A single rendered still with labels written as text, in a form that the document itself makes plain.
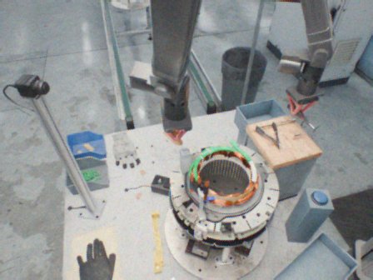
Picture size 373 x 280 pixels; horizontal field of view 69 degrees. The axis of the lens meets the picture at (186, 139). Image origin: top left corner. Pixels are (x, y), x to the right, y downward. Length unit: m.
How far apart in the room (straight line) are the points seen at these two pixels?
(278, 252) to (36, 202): 1.76
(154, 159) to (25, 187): 1.38
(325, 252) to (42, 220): 1.83
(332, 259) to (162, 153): 0.80
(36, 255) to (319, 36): 1.94
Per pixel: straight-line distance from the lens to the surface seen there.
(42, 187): 2.37
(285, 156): 0.97
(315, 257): 0.86
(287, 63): 0.87
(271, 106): 1.20
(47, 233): 2.15
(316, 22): 0.79
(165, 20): 0.34
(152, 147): 1.33
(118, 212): 1.15
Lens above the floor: 1.77
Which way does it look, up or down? 47 degrees down
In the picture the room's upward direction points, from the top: straight up
